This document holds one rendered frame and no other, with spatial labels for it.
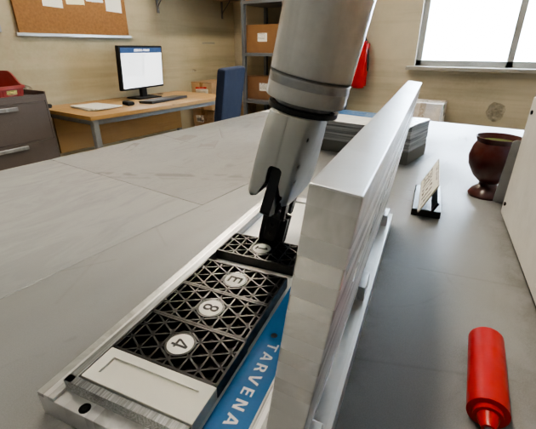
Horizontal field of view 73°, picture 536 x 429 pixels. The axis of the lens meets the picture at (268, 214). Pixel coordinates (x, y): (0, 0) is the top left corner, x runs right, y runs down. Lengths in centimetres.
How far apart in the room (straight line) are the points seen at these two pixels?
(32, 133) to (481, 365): 272
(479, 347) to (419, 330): 6
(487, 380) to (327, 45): 30
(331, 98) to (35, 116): 256
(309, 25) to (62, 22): 318
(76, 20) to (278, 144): 323
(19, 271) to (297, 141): 38
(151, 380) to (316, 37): 31
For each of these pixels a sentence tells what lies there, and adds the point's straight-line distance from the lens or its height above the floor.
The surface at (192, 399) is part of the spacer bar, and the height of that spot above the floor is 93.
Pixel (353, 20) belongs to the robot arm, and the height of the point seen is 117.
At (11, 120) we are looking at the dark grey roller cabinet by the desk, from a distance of 276.
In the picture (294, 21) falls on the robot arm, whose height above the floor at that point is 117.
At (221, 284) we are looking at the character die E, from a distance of 38.
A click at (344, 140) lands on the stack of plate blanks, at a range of 98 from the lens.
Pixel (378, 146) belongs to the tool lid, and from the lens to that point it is 18.
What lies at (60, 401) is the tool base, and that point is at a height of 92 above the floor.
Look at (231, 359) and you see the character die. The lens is 31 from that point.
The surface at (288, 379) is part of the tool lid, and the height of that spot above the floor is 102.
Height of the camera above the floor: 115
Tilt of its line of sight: 25 degrees down
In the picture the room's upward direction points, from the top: straight up
